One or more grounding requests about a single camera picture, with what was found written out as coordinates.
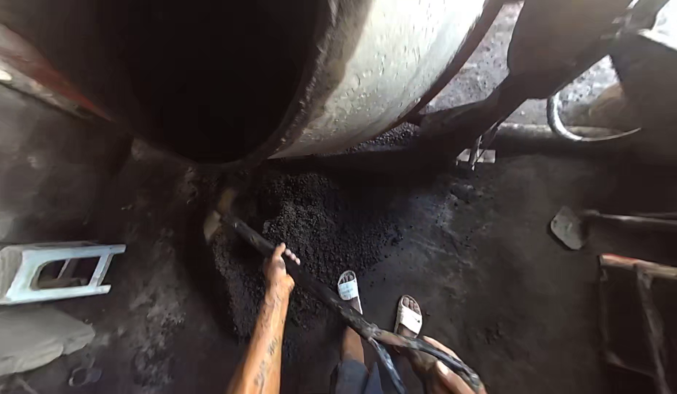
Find rusty metal frame, reddish edge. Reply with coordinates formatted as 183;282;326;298
599;254;677;394

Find pale curved hose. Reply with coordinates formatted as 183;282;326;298
546;91;642;142

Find shovel with long dark handle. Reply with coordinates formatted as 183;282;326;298
204;189;484;394

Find person's legs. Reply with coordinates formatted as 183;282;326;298
331;270;441;394

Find person's left forearm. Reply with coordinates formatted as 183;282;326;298
227;283;294;394

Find white plastic stool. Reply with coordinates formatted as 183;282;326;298
0;242;127;305

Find large round metal drum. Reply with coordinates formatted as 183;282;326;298
0;0;504;166

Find shovel with grey blade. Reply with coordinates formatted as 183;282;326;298
550;206;677;251

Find pile of black granules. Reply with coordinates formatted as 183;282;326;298
212;171;406;341

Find person's left hand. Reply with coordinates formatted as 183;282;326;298
263;242;301;294

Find person's right hand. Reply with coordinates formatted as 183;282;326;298
422;335;487;394

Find brown metal machine stand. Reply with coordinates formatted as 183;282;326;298
409;0;670;170

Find grey flat sack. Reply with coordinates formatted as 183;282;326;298
0;304;96;381

